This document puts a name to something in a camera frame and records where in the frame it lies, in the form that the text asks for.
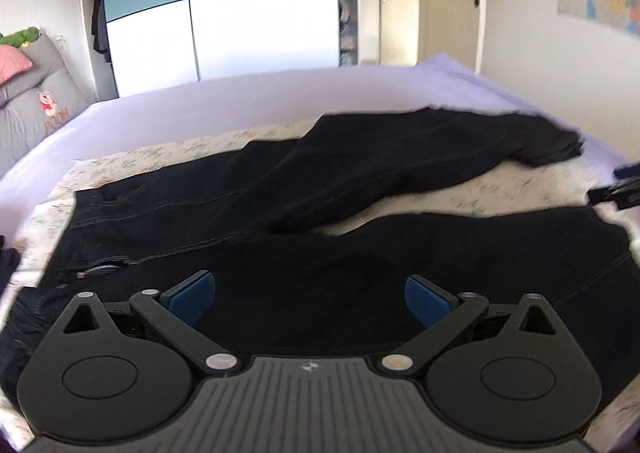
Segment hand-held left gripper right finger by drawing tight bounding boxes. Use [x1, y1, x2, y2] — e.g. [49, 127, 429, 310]
[379, 275, 557, 377]

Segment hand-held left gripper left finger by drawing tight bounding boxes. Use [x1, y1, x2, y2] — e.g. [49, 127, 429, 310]
[62, 271, 238, 377]

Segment dark denim pants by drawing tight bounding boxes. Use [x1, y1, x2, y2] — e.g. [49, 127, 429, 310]
[0, 106, 640, 414]

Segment floral printed blanket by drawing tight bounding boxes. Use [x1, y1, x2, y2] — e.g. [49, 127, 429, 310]
[10, 118, 640, 453]

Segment dark cloth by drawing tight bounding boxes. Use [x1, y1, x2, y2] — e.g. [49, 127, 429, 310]
[0, 235, 22, 286]

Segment bed with lavender sheet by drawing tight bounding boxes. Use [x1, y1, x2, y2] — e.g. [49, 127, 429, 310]
[0, 53, 640, 284]

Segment grey padded headboard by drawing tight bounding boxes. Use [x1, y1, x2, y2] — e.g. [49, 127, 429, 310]
[0, 30, 96, 166]

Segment white and teal wardrobe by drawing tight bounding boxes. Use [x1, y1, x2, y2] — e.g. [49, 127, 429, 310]
[80, 0, 361, 99]

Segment hanging dark clothes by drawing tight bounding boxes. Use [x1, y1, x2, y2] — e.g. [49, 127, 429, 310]
[90, 0, 112, 63]

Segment pink pillow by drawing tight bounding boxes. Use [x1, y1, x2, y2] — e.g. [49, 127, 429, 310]
[0, 44, 34, 84]

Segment hanging clothes in wardrobe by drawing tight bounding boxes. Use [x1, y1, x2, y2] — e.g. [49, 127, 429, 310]
[336, 0, 360, 68]

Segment green plush toy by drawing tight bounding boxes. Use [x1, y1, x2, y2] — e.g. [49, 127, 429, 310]
[0, 26, 40, 47]

